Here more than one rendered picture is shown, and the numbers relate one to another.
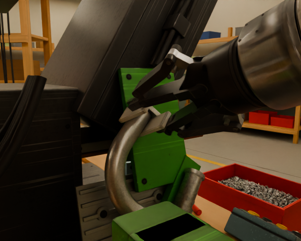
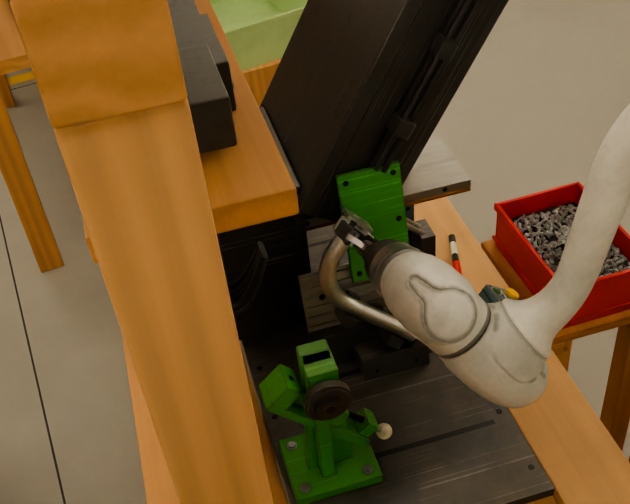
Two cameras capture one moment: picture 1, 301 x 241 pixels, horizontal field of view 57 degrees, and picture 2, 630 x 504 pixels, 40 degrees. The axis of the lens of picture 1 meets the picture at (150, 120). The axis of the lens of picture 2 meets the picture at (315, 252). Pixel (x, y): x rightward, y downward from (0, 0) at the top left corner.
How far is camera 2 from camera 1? 115 cm
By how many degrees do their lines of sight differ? 37
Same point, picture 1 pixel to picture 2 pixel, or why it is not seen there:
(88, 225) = (309, 304)
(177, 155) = not seen: hidden behind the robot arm
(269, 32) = (375, 275)
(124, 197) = (334, 294)
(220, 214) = (486, 280)
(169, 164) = not seen: hidden behind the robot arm
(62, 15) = not seen: outside the picture
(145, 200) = (362, 285)
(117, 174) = (327, 278)
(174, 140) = (395, 235)
